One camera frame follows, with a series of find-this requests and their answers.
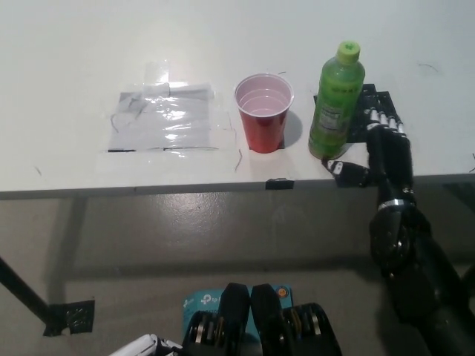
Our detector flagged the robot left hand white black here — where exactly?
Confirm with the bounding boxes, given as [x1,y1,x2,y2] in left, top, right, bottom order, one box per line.
[110,333,185,356]

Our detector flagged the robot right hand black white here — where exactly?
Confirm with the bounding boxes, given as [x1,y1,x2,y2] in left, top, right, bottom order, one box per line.
[321,107,417,209]

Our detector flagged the green tea bottle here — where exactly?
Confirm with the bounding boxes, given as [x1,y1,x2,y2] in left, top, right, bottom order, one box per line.
[307,39,367,159]

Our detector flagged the red plastic cup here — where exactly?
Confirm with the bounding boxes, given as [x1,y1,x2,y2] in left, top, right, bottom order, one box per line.
[233,73,295,154]

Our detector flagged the large black tape square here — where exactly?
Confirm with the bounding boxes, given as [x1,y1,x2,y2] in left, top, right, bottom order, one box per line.
[313,84,406,145]

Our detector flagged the teal router box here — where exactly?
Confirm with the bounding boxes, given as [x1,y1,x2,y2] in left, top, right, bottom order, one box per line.
[181,283,295,334]

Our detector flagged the small black tape strip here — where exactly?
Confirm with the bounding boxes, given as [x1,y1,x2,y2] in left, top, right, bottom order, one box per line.
[265,178,295,191]

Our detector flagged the black table leg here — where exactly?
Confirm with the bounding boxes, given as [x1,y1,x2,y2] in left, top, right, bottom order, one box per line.
[0,256,52,333]

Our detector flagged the grey sheet under clear tape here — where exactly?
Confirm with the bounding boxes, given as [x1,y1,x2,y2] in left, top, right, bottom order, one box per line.
[106,82,220,154]

